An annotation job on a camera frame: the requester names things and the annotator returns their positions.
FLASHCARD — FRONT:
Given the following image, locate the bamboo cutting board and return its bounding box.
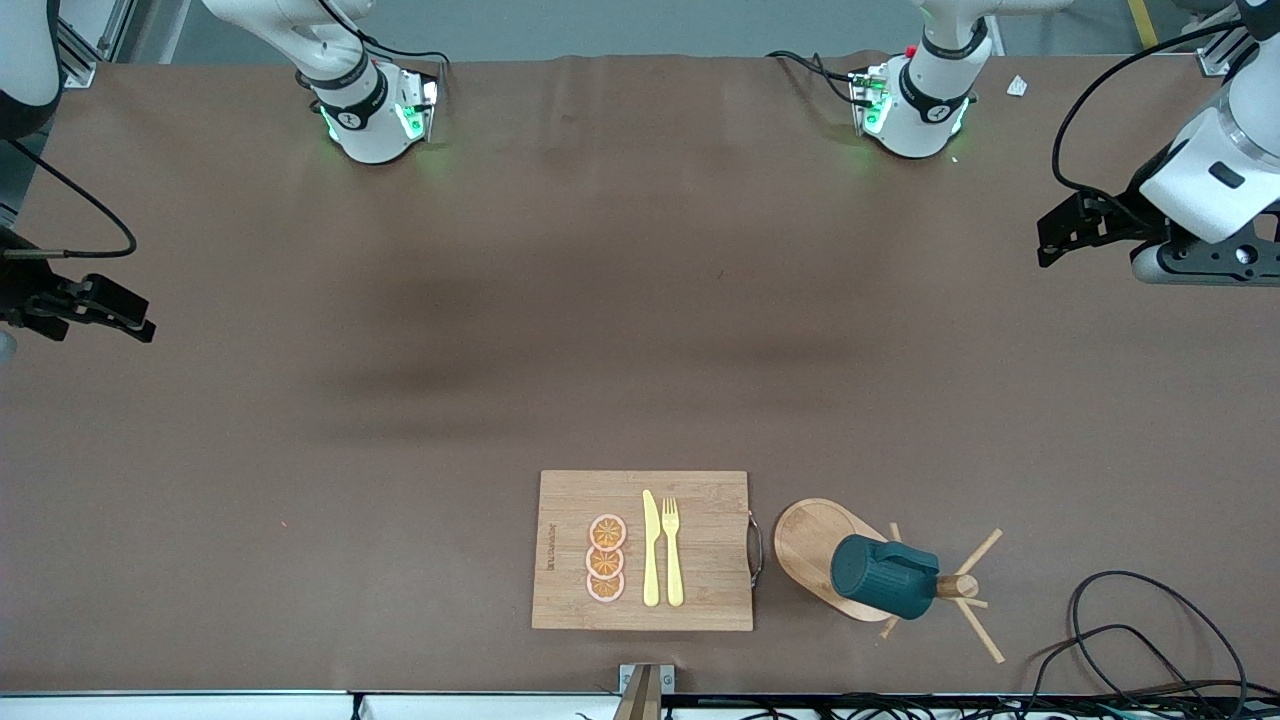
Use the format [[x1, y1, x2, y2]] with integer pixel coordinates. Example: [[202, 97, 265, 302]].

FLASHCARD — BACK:
[[531, 470, 754, 632]]

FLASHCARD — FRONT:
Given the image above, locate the black cable bundle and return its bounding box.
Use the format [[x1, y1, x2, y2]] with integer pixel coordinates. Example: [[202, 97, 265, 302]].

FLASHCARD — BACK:
[[680, 693, 1280, 720]]

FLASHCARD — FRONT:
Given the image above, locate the yellow plastic knife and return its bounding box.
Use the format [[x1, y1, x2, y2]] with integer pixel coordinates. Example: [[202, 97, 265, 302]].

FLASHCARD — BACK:
[[642, 489, 662, 608]]

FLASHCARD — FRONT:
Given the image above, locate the brown table mat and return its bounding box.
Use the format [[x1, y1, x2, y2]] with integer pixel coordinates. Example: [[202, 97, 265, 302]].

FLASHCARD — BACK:
[[0, 55, 1280, 696]]

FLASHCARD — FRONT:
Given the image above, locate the yellow plastic fork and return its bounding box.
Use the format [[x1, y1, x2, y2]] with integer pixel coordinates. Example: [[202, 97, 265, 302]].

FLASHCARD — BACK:
[[661, 497, 685, 608]]

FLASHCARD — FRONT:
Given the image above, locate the wooden mug tree stand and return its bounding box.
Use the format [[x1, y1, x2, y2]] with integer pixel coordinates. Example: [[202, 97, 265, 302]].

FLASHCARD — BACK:
[[773, 497, 1004, 664]]

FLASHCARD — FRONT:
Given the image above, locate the teal cup yellow inside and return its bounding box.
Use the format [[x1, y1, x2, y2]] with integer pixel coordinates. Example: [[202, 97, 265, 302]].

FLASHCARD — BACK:
[[830, 533, 941, 623]]

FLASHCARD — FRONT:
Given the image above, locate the black arm base cable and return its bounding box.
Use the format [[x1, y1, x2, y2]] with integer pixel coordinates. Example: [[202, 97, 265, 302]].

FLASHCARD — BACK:
[[315, 0, 453, 101], [765, 50, 871, 106]]

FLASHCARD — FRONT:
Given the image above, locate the black left arm base cable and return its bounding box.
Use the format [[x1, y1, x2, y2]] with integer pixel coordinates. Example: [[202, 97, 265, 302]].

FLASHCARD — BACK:
[[765, 50, 871, 106]]

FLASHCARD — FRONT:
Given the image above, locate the black right arm base cable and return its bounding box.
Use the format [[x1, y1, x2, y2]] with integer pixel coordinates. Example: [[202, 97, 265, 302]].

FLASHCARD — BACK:
[[315, 0, 453, 101]]

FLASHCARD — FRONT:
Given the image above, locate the black looped cable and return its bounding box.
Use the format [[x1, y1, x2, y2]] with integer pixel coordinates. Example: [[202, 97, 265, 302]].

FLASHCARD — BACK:
[[1068, 570, 1251, 716], [1020, 625, 1201, 720]]

